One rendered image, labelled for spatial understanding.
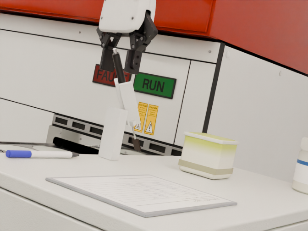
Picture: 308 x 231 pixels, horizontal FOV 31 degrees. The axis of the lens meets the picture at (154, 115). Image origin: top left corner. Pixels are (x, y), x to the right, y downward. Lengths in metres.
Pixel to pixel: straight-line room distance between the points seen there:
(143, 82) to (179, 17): 0.19
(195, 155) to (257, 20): 0.53
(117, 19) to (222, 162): 0.31
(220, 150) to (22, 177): 0.38
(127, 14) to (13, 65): 0.71
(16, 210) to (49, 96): 0.89
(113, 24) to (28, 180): 0.44
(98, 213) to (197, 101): 0.69
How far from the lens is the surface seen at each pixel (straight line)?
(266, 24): 1.42
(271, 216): 0.73
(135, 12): 0.96
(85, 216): 0.57
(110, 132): 0.90
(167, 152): 1.25
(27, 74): 1.58
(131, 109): 0.92
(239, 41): 1.30
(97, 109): 1.38
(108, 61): 1.02
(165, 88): 1.26
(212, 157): 0.91
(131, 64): 0.97
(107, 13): 1.01
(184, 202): 0.67
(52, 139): 1.47
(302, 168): 1.01
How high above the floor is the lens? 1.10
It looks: 3 degrees down
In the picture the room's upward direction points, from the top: 11 degrees clockwise
